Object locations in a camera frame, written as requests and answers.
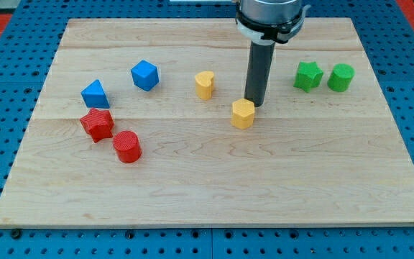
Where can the blue triangle block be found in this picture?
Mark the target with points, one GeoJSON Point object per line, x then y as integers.
{"type": "Point", "coordinates": [94, 96]}

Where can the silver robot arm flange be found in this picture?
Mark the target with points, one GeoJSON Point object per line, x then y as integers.
{"type": "Point", "coordinates": [266, 22]}

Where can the green star block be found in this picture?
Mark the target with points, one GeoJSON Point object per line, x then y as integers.
{"type": "Point", "coordinates": [308, 76]}

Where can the yellow heart block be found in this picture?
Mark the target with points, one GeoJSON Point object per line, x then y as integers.
{"type": "Point", "coordinates": [204, 84]}

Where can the wooden board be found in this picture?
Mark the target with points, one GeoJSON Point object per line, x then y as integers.
{"type": "Point", "coordinates": [317, 159]}

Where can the green cylinder block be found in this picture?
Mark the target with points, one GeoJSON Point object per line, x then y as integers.
{"type": "Point", "coordinates": [341, 77]}

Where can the blue cube block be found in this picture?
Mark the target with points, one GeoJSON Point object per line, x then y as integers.
{"type": "Point", "coordinates": [145, 75]}

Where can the yellow hexagon block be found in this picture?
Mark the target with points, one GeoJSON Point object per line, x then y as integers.
{"type": "Point", "coordinates": [242, 115]}

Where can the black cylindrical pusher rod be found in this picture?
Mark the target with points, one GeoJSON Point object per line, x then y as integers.
{"type": "Point", "coordinates": [258, 70]}

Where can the red star block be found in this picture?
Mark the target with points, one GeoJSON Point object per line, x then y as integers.
{"type": "Point", "coordinates": [98, 124]}

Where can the red cylinder block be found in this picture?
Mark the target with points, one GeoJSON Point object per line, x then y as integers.
{"type": "Point", "coordinates": [127, 147]}

